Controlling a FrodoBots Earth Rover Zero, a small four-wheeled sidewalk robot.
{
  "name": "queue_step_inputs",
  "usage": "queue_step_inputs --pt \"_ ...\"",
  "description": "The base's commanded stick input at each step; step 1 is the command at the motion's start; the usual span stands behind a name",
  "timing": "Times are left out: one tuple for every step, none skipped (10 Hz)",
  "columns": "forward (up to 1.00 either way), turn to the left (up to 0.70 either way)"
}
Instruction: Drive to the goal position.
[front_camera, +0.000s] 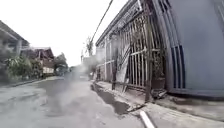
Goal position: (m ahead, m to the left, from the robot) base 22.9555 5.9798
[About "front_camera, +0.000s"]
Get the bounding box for wooden slat fence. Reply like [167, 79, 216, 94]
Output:
[94, 0, 167, 102]

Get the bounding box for bare tree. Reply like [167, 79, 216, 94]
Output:
[84, 35, 95, 58]

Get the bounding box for open roadside gutter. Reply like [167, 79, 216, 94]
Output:
[89, 83, 146, 116]

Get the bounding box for grey asphalt road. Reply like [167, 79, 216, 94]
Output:
[0, 76, 145, 128]

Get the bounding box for robot's own part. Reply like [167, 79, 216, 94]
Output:
[139, 110, 156, 128]

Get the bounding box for house with brown roof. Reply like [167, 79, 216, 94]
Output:
[19, 46, 56, 76]

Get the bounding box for concrete verge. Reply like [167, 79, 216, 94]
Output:
[94, 80, 224, 128]

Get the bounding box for grey metal gate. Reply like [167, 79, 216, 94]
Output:
[151, 0, 224, 100]

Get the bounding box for green bushes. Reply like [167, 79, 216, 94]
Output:
[0, 53, 44, 84]

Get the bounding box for kerb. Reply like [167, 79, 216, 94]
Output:
[0, 77, 46, 89]

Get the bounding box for house with dark roof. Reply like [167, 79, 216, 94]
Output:
[0, 19, 31, 58]

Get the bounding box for overhead wires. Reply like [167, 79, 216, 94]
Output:
[89, 0, 115, 44]

